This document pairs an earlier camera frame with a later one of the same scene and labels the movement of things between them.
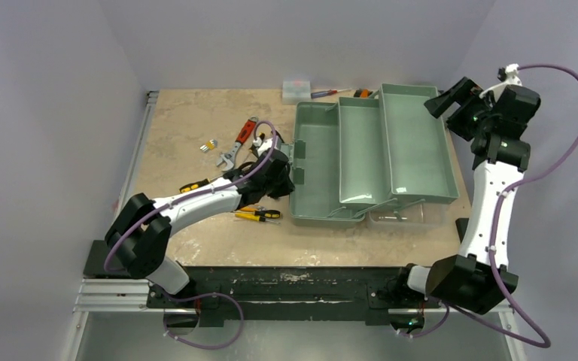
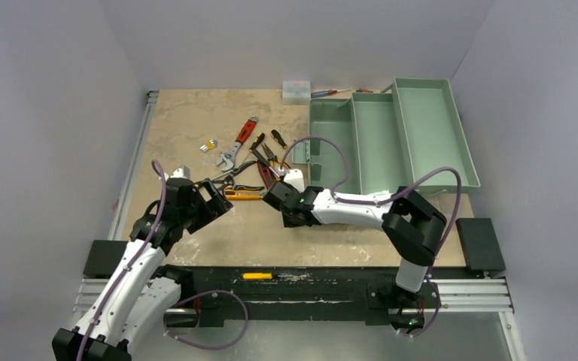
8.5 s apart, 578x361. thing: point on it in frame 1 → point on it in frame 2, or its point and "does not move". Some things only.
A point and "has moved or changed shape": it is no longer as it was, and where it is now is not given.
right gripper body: (457, 99) → (278, 194)
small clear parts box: (296, 91) does not move
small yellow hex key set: (209, 145) does not move
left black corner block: (95, 263) does not move
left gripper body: (279, 189) → (200, 212)
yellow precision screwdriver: (253, 216) → (263, 276)
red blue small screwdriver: (327, 92) does not move
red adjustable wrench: (229, 157) does not move
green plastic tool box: (356, 158) has moved or changed shape
